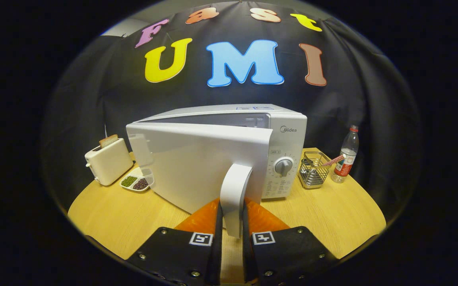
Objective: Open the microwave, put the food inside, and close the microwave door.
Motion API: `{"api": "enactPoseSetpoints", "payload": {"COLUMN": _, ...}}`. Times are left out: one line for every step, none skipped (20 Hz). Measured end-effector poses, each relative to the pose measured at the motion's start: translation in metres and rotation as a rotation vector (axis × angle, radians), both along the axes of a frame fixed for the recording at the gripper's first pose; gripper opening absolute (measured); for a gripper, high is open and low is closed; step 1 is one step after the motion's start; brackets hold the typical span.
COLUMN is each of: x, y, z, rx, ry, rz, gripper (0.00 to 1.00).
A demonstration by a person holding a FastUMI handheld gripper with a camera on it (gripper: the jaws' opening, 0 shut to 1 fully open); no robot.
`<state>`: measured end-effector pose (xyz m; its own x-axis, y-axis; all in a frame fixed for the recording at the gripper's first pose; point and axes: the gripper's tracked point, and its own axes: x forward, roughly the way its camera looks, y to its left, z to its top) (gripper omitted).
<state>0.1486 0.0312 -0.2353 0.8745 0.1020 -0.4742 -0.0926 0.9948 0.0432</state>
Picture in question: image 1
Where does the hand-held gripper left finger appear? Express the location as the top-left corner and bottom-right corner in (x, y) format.
(126, 198), (223, 286)

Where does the divided dish of beans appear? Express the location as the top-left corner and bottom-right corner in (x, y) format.
(120, 167), (155, 193)

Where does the cream toaster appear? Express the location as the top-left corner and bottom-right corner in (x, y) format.
(85, 138), (134, 186)

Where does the toast slice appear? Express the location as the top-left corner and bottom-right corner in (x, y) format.
(99, 134), (119, 148)

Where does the clear plastic water bottle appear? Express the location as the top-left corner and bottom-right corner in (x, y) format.
(331, 125), (360, 184)

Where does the metal wire basket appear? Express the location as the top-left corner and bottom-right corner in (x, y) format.
(298, 151), (332, 189)

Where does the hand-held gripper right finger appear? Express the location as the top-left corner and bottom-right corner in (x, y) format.
(242, 198), (339, 286)

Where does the pink striped utensil handle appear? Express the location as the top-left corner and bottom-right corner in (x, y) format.
(321, 154), (345, 167)

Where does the white microwave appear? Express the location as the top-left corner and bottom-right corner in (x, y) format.
(126, 104), (308, 239)

